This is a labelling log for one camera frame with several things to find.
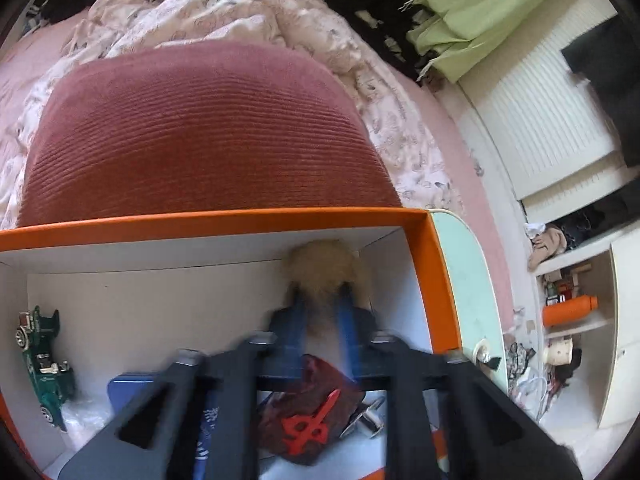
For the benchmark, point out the orange bottle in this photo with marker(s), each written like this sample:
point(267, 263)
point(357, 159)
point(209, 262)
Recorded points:
point(570, 310)

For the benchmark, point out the black hanging garment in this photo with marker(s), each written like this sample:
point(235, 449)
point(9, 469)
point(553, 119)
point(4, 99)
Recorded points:
point(610, 60)

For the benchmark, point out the silver metal clip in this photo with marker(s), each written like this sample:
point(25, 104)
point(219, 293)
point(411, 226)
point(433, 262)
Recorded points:
point(370, 417)

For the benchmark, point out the clear plastic wrap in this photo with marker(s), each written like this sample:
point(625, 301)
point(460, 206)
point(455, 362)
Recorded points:
point(85, 425)

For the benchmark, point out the green toy car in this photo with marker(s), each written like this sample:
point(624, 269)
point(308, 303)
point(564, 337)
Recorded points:
point(42, 360)

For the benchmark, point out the light green dress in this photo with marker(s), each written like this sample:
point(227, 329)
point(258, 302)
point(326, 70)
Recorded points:
point(475, 10)

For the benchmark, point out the beige crumpled clothes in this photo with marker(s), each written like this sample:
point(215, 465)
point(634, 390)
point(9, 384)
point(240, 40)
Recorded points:
point(547, 247)

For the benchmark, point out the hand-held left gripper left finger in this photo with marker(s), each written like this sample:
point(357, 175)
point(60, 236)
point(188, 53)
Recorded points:
point(292, 330)

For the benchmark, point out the white cup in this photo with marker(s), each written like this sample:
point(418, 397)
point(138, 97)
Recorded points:
point(557, 352)

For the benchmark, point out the white shelf cabinet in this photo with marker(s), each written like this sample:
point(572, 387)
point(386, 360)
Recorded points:
point(625, 310)

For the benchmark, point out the orange cardboard box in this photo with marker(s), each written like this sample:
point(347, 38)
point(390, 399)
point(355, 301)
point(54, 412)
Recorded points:
point(225, 220)

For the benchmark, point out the dark clothes heap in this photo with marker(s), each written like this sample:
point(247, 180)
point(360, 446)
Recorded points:
point(600, 220)

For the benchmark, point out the green cartoon desktop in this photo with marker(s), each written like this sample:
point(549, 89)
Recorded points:
point(465, 280)

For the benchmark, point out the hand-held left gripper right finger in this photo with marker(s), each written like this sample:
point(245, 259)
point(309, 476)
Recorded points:
point(348, 330)

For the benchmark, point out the pink floral quilt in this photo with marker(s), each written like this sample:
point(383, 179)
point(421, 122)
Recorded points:
point(240, 15)

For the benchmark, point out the beige furry plush toy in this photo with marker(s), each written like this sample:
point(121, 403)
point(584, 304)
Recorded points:
point(320, 265)

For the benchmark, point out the dark red patterned pouch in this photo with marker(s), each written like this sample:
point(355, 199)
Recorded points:
point(320, 380)

